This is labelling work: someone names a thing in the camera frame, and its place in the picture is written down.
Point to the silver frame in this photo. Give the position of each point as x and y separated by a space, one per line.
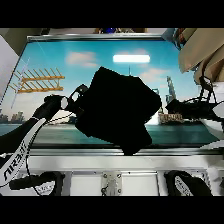
133 163

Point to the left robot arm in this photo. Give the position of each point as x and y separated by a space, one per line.
49 107

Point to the beige garment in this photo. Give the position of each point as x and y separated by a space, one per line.
200 46

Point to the black garment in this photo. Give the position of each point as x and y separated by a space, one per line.
116 106

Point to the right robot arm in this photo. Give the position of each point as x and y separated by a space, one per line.
187 110

